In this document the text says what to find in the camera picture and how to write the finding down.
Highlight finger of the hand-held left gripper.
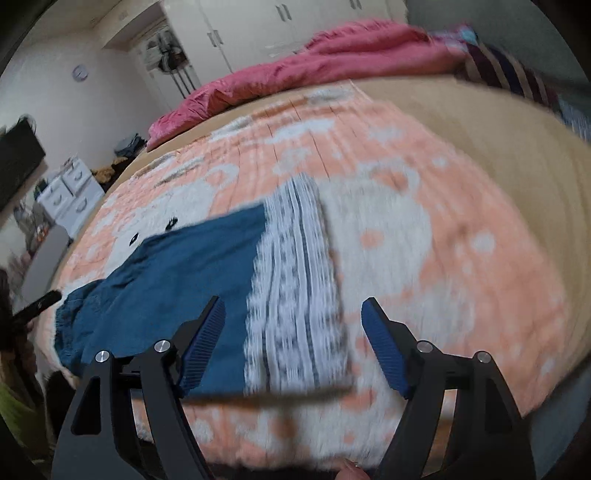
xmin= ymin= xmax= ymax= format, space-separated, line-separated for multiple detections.
xmin=11 ymin=290 xmax=64 ymax=325

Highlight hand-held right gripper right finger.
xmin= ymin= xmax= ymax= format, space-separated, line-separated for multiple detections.
xmin=361 ymin=296 xmax=539 ymax=480

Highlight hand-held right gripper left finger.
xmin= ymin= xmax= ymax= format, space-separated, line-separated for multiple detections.
xmin=51 ymin=295 xmax=227 ymax=480

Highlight blue denim pants lace trim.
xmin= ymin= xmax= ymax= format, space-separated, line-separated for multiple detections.
xmin=54 ymin=174 xmax=354 ymax=400

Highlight person's right hand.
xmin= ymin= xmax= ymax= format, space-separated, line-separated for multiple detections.
xmin=338 ymin=462 xmax=371 ymax=480

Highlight grey chair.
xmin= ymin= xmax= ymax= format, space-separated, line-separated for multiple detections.
xmin=21 ymin=224 xmax=71 ymax=306

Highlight peach white printed blanket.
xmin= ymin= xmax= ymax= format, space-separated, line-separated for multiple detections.
xmin=34 ymin=85 xmax=574 ymax=472

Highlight person's green garment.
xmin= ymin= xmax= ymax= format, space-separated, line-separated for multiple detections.
xmin=0 ymin=382 xmax=34 ymax=445

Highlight white drawer chest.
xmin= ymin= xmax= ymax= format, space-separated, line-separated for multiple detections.
xmin=37 ymin=157 xmax=105 ymax=237

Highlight black television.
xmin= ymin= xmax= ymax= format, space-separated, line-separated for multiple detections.
xmin=0 ymin=115 xmax=47 ymax=213

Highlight blue grey clothes pile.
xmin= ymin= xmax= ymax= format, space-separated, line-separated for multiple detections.
xmin=115 ymin=134 xmax=147 ymax=158

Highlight hanging dark bags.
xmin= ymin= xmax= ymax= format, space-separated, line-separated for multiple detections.
xmin=145 ymin=32 xmax=193 ymax=94

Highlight pink quilt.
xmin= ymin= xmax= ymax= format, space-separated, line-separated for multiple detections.
xmin=147 ymin=19 xmax=467 ymax=151

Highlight blue white patterned pillow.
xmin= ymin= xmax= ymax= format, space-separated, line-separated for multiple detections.
xmin=558 ymin=96 xmax=591 ymax=141

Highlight striped dark cloth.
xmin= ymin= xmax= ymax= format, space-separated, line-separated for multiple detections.
xmin=455 ymin=41 xmax=562 ymax=108

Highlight multicolour patterned cloth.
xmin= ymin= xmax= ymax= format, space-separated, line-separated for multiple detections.
xmin=433 ymin=25 xmax=482 ymax=48

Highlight white wardrobe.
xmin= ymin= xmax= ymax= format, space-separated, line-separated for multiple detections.
xmin=164 ymin=0 xmax=408 ymax=85

